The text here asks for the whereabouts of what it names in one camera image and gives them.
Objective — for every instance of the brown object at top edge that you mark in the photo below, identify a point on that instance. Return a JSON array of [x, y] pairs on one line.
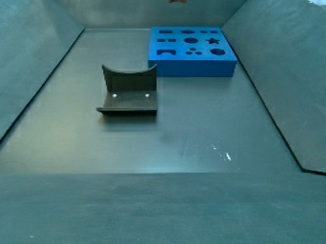
[[176, 1]]

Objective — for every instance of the black curved holder stand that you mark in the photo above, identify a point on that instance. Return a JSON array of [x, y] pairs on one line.
[[131, 91]]

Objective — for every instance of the blue shape sorter block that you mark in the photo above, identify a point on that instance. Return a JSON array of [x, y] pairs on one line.
[[190, 52]]

